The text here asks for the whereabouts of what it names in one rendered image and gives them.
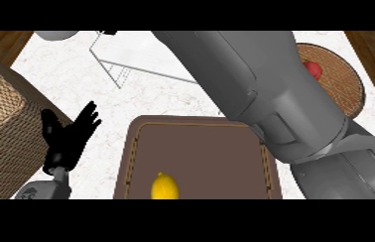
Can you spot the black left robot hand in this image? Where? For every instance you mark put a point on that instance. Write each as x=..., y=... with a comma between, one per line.
x=68, y=137

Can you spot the yellow lemon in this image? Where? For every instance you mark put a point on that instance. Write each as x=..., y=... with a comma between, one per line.
x=163, y=188

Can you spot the tan wicker basket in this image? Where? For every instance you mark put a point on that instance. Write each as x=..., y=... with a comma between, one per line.
x=19, y=137

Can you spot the pale grey rounded object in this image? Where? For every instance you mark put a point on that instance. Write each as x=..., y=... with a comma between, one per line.
x=54, y=35

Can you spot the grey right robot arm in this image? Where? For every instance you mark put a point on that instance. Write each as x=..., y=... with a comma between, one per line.
x=254, y=87

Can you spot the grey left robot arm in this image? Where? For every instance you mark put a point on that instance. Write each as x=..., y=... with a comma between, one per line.
x=44, y=189

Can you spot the round brown woven tray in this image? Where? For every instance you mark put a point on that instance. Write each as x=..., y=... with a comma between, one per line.
x=341, y=84

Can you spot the brown stitched placemat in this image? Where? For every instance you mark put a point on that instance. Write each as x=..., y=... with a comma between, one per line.
x=205, y=153

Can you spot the small black object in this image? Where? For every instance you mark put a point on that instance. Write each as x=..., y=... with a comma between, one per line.
x=107, y=32

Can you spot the red round fruit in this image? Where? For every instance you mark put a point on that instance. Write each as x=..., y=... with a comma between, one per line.
x=313, y=69

